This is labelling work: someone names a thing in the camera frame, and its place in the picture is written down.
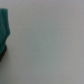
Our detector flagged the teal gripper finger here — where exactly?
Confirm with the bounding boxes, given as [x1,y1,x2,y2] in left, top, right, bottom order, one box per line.
[0,8,10,61]

